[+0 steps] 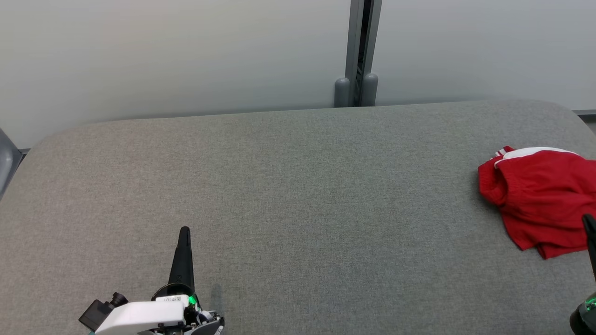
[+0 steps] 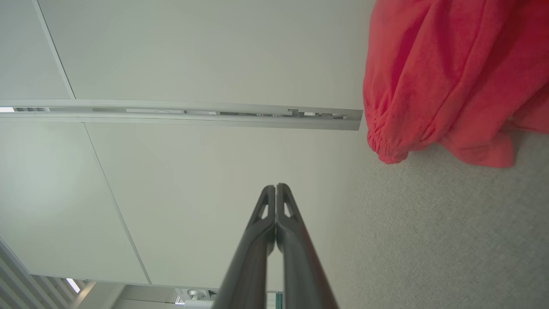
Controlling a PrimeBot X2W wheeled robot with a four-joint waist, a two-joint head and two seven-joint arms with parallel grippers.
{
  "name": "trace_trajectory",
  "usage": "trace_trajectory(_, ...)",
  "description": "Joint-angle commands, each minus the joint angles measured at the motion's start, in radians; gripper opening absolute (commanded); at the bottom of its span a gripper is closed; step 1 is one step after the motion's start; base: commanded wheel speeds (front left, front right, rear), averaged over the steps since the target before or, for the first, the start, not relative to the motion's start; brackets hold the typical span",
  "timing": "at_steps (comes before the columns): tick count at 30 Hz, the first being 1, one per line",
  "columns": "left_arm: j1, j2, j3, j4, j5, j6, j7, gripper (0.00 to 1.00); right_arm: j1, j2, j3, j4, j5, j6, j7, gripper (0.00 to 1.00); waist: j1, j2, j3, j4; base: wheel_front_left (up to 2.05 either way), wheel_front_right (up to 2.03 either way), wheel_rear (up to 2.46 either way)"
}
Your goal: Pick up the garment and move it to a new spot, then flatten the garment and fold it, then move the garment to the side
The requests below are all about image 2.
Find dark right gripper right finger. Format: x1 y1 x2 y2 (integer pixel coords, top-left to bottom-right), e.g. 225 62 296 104
275 183 339 309

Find grey metal partition post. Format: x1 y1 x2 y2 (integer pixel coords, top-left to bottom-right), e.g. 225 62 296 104
0 100 363 131

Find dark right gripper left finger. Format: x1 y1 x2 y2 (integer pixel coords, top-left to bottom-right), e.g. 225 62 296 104
212 185 276 309

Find white device with round lens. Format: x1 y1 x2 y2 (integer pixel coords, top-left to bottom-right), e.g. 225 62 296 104
174 288 218 307

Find white slatted wall panel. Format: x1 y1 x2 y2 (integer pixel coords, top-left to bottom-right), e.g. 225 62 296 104
0 238 94 309

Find red shorts with white stripe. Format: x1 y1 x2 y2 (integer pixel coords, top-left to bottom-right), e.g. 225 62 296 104
362 0 549 168

